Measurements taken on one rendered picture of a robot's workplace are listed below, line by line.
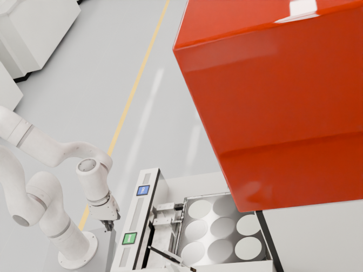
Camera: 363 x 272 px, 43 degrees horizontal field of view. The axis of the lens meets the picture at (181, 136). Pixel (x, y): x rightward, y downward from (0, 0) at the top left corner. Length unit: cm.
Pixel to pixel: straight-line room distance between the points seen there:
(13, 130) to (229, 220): 89
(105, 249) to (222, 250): 55
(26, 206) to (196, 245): 66
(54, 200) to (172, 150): 198
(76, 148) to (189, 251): 60
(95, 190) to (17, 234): 241
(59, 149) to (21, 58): 466
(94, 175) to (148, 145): 244
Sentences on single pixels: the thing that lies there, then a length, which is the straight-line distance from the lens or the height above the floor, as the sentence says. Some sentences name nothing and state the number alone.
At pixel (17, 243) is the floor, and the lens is 387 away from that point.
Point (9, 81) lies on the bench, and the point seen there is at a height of 33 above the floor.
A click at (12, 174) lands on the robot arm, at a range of 177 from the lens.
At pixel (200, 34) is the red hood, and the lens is 107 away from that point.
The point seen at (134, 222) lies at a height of 96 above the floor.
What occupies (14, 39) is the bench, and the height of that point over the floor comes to 54.
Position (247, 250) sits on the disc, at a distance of 175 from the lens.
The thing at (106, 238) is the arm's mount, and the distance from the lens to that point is 210.
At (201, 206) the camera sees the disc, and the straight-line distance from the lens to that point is 195.
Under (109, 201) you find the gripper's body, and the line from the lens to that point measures 164.
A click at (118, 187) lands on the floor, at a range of 371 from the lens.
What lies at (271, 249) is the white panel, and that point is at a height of 103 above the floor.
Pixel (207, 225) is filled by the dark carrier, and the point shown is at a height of 90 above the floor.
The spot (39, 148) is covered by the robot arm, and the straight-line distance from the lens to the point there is 154.
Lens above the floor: 228
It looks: 36 degrees down
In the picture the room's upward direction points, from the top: 24 degrees counter-clockwise
